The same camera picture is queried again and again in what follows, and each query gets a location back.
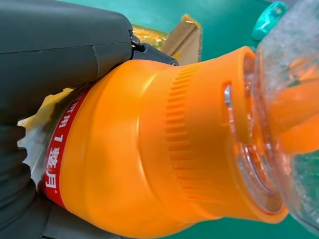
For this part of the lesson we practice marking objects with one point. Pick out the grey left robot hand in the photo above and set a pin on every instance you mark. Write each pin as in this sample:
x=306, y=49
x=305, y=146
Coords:
x=62, y=49

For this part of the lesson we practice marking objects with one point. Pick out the teal plastic bottle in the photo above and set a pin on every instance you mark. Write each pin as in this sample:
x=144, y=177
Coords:
x=269, y=19

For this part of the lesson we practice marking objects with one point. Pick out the orange bottle with red band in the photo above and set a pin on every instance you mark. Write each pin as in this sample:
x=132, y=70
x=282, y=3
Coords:
x=125, y=148

